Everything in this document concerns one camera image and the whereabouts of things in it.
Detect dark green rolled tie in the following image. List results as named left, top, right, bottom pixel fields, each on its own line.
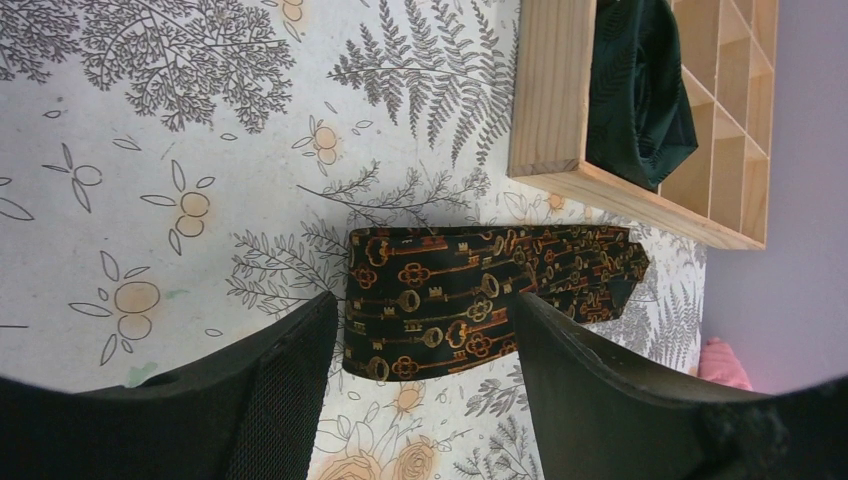
left=586, top=1, right=698, bottom=191

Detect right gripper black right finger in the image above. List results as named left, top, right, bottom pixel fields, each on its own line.
left=514, top=294, right=847, bottom=479

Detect pink cloth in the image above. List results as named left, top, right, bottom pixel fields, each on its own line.
left=697, top=337, right=753, bottom=391

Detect black gold patterned tie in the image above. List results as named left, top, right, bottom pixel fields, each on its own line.
left=342, top=224, right=650, bottom=382

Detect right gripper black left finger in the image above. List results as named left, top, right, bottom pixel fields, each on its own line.
left=1, top=293, right=337, bottom=479

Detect wooden compartment tray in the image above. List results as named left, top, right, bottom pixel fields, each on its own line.
left=508, top=1, right=780, bottom=250

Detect floral patterned tablecloth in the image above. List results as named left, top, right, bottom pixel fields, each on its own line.
left=1, top=1, right=622, bottom=391

